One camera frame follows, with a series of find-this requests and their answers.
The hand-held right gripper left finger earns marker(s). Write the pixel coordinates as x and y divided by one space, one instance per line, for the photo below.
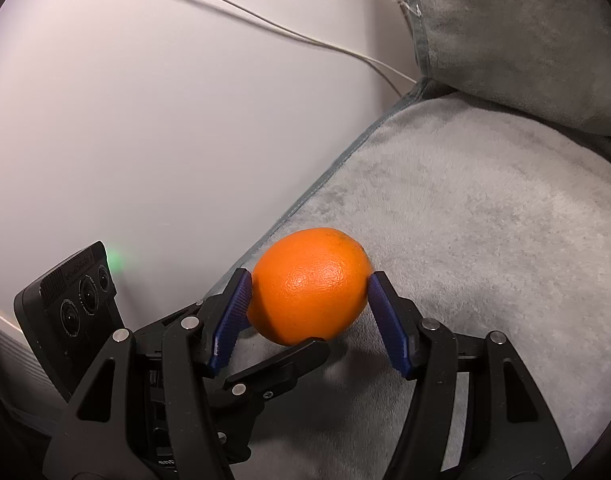
230 315

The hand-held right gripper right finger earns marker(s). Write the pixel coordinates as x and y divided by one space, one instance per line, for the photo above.
388 325

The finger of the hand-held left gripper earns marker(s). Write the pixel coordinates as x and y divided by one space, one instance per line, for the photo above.
153 329
285 367

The large orange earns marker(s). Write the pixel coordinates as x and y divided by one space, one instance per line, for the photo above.
310 285

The grey plush blanket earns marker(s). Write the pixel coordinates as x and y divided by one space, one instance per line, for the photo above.
485 210

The grey plush pillow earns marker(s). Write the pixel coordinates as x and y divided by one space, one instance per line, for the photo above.
510 25

